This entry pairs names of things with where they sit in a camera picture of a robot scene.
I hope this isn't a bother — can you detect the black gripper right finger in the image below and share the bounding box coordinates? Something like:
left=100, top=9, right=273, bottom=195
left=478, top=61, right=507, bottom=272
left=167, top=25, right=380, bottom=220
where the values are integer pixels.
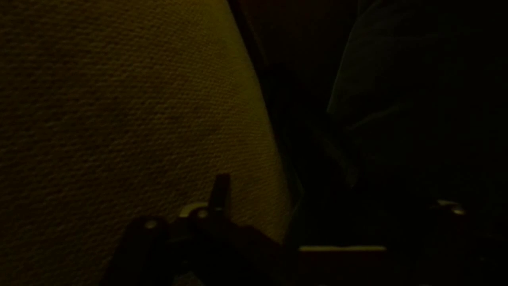
left=429, top=199, right=470, bottom=249

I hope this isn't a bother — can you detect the beige fabric sofa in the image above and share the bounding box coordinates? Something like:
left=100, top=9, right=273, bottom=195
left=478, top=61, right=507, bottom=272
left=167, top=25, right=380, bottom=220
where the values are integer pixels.
left=0, top=0, right=292, bottom=286

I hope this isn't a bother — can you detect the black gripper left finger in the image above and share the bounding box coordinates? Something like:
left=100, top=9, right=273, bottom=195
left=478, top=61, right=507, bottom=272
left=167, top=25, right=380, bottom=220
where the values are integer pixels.
left=208, top=172, right=234, bottom=225

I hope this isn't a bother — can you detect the dark blanket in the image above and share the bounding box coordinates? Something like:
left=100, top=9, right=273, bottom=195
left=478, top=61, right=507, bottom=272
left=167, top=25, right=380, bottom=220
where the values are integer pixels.
left=324, top=0, right=508, bottom=214

